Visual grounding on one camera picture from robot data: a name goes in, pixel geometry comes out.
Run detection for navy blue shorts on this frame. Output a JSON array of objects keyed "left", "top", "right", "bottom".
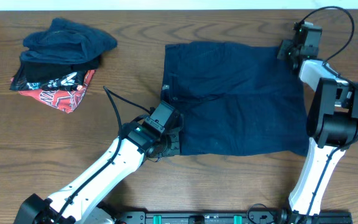
[{"left": 161, "top": 42, "right": 309, "bottom": 156}]

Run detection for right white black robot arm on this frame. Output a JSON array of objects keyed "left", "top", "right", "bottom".
[{"left": 271, "top": 39, "right": 358, "bottom": 223}]

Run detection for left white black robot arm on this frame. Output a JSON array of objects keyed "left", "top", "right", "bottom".
[{"left": 14, "top": 116, "right": 183, "bottom": 224}]

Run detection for red printed garment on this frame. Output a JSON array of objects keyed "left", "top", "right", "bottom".
[{"left": 17, "top": 70, "right": 96, "bottom": 113}]

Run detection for black white printed garment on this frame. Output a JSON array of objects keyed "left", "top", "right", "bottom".
[{"left": 9, "top": 65, "right": 88, "bottom": 91}]

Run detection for folded navy blue garment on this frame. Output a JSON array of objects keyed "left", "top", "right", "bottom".
[{"left": 20, "top": 18, "right": 117, "bottom": 65}]

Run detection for folded black garment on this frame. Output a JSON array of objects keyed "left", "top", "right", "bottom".
[{"left": 21, "top": 55, "right": 101, "bottom": 83}]

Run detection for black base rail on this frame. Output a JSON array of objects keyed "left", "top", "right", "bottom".
[{"left": 116, "top": 208, "right": 353, "bottom": 224}]

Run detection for small black base cable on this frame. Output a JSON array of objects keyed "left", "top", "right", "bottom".
[{"left": 246, "top": 203, "right": 276, "bottom": 224}]

